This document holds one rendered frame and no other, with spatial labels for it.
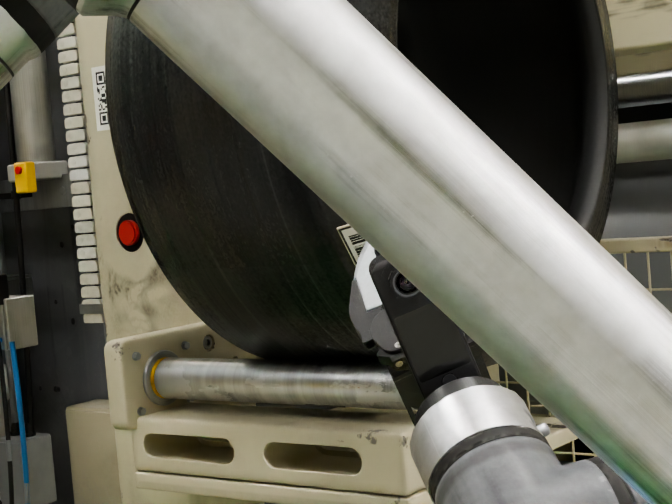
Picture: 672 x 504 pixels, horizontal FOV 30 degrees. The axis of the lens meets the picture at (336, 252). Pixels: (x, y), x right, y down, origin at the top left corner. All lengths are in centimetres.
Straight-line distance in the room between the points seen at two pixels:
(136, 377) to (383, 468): 33
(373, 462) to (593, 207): 40
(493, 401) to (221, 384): 49
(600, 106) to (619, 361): 81
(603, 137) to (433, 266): 81
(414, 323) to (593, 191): 55
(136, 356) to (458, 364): 53
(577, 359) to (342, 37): 20
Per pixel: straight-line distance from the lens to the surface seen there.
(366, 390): 119
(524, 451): 85
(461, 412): 87
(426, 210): 64
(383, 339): 96
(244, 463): 128
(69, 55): 157
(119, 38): 119
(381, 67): 64
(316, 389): 123
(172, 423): 134
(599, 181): 142
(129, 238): 148
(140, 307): 149
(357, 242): 107
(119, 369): 136
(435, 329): 90
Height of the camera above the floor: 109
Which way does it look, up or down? 3 degrees down
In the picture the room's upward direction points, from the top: 5 degrees counter-clockwise
